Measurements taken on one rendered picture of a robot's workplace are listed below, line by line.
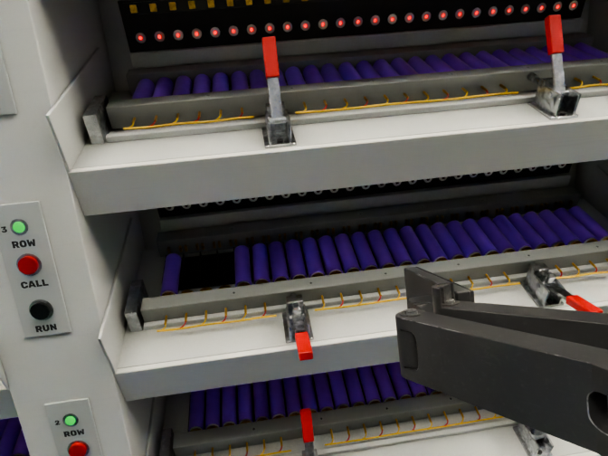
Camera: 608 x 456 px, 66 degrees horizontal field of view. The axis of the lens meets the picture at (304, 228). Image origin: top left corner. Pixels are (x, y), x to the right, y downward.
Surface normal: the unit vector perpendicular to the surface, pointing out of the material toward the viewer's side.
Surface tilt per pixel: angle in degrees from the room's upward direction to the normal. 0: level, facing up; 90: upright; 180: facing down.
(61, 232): 90
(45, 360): 90
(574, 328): 82
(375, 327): 20
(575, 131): 111
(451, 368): 85
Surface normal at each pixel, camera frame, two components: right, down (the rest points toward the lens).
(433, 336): -0.87, 0.14
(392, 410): -0.04, -0.80
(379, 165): 0.15, 0.59
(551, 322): -0.69, 0.13
